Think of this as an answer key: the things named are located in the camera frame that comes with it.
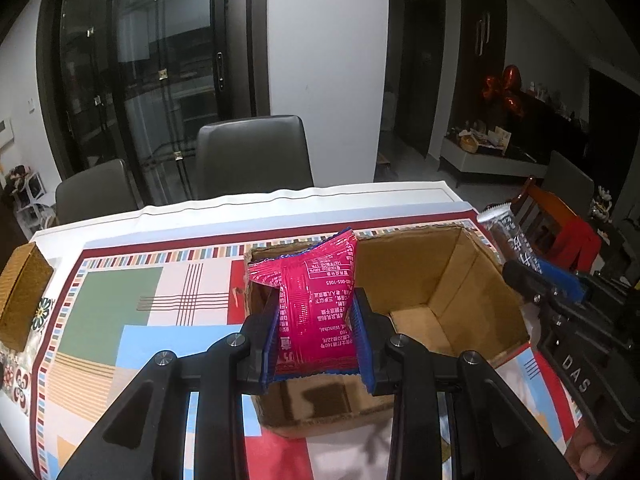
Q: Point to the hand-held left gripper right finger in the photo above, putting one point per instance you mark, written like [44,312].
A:
[362,360]

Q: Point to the white wall intercom panel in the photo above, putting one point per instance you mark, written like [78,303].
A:
[5,130]

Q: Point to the white ornaments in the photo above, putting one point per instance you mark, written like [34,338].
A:
[600,205]

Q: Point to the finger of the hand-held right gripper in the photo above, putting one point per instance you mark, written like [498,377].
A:
[565,277]
[525,280]

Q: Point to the grey leather dining chair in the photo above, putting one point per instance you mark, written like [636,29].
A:
[570,180]
[250,160]
[95,192]

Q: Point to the dark sideboard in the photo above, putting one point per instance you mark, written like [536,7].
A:
[550,120]

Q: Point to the beige standing card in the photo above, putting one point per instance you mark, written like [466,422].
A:
[500,139]

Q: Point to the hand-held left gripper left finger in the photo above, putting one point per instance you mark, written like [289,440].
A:
[267,355]

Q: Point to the white low cabinet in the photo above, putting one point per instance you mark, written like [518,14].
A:
[480,162]

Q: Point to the pink snack packet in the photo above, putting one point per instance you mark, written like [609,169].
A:
[315,310]

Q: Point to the patterned tablecloth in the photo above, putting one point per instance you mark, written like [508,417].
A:
[115,300]

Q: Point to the dark interior door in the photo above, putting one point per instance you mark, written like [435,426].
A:
[422,70]

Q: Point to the small wicker basket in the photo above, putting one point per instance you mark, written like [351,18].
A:
[469,142]

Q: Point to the woven wicker box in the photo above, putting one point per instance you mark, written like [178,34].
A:
[22,295]

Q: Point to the person's right hand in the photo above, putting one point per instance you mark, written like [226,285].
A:
[587,455]

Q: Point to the red foil balloons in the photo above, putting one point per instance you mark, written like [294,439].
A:
[510,80]

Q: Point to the wooden chair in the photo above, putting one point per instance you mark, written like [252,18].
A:
[545,210]

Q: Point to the red garment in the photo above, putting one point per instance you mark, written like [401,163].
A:
[577,245]

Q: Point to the cardboard box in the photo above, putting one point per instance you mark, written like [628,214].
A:
[465,280]

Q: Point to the white shelf unit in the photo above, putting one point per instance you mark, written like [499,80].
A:
[30,195]

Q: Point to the glass sliding door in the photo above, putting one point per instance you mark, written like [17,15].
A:
[165,60]

